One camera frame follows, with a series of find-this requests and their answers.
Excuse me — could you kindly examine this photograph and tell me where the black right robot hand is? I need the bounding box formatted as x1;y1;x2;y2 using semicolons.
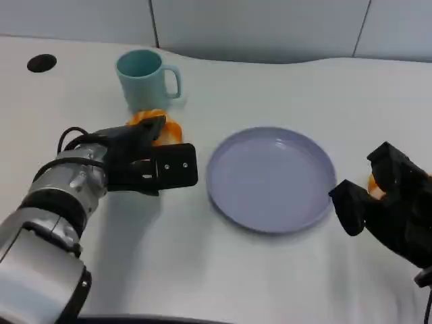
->
327;141;432;269

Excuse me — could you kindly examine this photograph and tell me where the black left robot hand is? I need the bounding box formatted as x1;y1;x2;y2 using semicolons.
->
90;115;199;197

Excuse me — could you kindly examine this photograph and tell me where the orange and white bread roll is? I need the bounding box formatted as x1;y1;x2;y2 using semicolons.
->
367;171;386;199
126;108;184;146

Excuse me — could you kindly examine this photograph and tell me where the pale green mug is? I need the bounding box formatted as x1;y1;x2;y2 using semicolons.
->
115;49;183;113

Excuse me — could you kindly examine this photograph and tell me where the black round table grommet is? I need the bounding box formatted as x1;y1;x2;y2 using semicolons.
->
26;53;57;73

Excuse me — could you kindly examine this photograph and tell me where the lilac plate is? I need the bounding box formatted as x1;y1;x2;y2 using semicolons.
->
205;126;338;235

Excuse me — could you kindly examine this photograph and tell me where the desk partition screen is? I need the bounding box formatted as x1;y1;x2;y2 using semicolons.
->
0;0;432;63

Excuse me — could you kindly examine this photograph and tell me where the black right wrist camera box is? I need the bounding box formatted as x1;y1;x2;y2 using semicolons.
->
414;267;432;288

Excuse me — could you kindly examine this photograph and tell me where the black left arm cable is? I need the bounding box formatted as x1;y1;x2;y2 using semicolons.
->
33;126;106;180

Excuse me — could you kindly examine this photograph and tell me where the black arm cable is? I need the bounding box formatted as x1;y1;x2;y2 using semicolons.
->
33;126;106;180
423;288;432;324

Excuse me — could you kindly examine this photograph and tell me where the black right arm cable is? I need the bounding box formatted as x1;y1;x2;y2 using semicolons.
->
423;288;432;324

